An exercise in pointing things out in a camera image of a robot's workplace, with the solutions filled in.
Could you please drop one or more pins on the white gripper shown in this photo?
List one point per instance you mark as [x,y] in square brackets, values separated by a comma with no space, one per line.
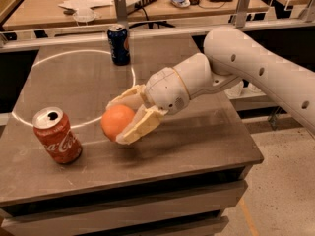
[164,89]

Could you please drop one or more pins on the orange fruit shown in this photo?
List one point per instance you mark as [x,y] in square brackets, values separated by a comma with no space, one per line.
[115,119]

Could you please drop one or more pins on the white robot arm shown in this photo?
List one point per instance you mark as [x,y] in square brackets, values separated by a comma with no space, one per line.
[229,56]

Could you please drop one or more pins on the blue pepsi can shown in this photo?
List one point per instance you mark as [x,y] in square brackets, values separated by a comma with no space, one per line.
[118,40]

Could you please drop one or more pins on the red coca-cola can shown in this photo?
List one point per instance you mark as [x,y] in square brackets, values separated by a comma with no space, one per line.
[52,127]

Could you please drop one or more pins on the white round lid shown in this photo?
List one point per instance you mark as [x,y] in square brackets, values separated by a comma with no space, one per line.
[84,15]

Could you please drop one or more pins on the blue white object on desk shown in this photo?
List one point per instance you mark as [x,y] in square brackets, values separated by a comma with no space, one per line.
[180,3]

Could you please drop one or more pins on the white papers on desk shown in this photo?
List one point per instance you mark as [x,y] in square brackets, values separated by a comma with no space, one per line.
[78,4]

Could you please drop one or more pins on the lower grey drawer front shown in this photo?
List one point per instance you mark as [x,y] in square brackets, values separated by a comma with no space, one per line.
[200,227]

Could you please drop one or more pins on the grey drawer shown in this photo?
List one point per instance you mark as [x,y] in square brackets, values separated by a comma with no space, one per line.
[200,227]
[165,208]

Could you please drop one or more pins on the upper grey drawer front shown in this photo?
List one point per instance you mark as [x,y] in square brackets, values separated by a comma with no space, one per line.
[165,208]

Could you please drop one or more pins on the grey metal post left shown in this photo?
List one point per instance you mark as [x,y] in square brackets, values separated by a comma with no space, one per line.
[121,12]

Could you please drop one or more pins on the grey metal post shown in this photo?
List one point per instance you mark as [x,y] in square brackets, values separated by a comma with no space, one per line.
[121,12]
[241,13]

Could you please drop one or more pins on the grey metal post right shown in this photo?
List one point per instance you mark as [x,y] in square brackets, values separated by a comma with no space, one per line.
[241,13]

